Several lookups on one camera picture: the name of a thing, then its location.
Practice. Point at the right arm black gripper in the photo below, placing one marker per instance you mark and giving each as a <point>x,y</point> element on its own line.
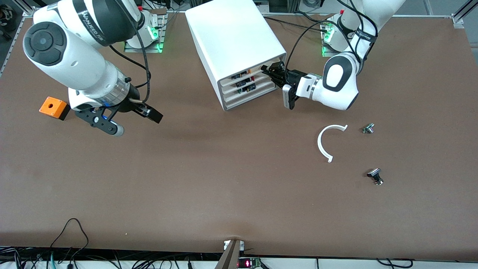
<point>133,103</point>

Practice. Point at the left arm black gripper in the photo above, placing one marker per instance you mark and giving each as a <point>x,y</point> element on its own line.
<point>292,78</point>

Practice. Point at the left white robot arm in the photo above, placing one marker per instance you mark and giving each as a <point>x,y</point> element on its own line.
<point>338,93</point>

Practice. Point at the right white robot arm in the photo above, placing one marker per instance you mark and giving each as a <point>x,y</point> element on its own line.
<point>67,63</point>

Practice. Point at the red black push button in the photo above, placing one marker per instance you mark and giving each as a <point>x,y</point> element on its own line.
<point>245,81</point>

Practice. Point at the green black push button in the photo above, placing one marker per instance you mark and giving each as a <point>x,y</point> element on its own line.
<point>246,88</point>

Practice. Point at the orange button box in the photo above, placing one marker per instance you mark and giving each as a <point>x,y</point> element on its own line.
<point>44,108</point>

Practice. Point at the white curved plastic piece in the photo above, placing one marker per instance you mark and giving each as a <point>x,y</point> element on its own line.
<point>319,144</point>

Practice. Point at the small metal bolt upper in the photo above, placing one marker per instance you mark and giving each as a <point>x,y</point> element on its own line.
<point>368,128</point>

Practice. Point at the small metal bolt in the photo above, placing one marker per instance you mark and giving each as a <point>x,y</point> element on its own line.
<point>368,128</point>
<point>374,173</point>

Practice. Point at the small metal bolt lower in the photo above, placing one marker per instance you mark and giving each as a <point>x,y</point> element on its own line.
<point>374,173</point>

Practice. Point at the red digit display module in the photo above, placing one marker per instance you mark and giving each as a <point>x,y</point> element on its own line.
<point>248,263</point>

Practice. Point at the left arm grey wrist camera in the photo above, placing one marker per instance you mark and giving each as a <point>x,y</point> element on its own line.
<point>286,95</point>

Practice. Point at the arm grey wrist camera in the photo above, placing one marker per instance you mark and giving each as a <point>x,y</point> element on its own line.
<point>286,95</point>
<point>99,121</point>

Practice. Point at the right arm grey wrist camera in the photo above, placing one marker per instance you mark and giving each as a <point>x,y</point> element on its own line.
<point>99,121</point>

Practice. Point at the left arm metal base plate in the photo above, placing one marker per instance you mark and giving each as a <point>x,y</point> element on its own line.
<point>325,52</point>

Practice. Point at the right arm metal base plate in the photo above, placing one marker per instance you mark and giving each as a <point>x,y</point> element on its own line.
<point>161,37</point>

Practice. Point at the small white metal bracket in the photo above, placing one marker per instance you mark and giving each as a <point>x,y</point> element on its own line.
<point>226,245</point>

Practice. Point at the aluminium frame profile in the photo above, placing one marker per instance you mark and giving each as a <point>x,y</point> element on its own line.
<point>26,9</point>
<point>458,19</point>

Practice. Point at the wooden post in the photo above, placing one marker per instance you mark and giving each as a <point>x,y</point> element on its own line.
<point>229,257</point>

